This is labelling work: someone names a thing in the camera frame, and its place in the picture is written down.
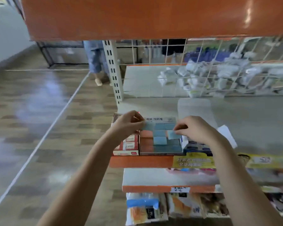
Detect person's right hand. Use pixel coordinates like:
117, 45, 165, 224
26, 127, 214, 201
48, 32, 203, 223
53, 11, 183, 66
174, 116, 223, 150

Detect person's left hand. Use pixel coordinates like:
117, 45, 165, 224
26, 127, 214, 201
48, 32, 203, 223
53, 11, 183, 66
103, 110, 146, 148

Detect red eraser display box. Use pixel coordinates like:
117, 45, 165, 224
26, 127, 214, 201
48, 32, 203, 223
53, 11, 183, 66
112, 113, 140, 156

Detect blue white eraser box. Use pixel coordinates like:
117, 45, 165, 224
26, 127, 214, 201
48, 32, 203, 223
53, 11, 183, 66
177, 98, 238, 157

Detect teal small box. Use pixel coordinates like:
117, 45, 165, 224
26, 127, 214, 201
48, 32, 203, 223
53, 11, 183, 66
166, 130, 180, 140

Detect box of pink-blue erasers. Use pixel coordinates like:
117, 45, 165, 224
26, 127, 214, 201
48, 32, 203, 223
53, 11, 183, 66
139, 116, 185, 156

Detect person's left forearm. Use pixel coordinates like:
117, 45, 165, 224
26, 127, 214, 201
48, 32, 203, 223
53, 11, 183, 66
37, 138, 115, 226

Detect person's right forearm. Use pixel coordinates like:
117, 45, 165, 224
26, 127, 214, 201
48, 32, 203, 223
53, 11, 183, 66
208, 139, 283, 226

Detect snack packets on lower shelf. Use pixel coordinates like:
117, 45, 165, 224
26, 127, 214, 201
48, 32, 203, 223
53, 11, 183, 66
172, 153, 217, 170

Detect white orange metal shelf unit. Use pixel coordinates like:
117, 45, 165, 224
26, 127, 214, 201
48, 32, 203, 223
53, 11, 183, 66
20, 0, 283, 219

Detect pile of white packets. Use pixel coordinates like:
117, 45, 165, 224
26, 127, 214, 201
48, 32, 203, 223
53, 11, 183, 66
157, 50, 283, 98

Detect row of blue bottles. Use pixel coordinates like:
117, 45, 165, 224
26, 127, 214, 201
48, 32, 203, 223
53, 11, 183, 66
184, 45, 236, 63

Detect yellow price label strip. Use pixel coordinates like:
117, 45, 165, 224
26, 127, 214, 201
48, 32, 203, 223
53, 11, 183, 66
238, 152, 283, 170

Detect blue orange snack packet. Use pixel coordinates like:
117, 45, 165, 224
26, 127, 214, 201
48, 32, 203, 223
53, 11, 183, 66
125, 193, 169, 225

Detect black metal rack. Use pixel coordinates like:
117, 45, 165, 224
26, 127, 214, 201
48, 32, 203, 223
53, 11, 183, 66
37, 41, 142, 69

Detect white wire grid panel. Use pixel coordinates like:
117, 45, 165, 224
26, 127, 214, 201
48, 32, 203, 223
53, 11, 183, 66
120, 37, 283, 99

